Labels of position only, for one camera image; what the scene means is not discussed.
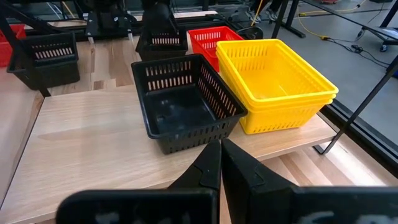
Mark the red slotted plastic basket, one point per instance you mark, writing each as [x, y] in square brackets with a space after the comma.
[205, 40]
[7, 49]

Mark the person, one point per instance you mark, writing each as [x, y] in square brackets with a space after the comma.
[253, 15]

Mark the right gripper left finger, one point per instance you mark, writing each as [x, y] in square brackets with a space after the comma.
[199, 177]

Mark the yellow slotted plastic basket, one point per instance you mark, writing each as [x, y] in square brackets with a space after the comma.
[280, 119]
[264, 77]

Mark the black table leg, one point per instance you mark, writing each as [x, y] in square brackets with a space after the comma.
[280, 21]

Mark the black rounded plastic part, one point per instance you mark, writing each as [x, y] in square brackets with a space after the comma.
[252, 31]

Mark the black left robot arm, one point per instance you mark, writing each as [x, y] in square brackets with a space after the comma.
[158, 15]

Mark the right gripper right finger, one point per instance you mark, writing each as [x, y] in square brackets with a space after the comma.
[248, 193]

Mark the black slotted plastic basket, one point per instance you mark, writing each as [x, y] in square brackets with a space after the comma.
[183, 112]
[53, 73]
[161, 51]

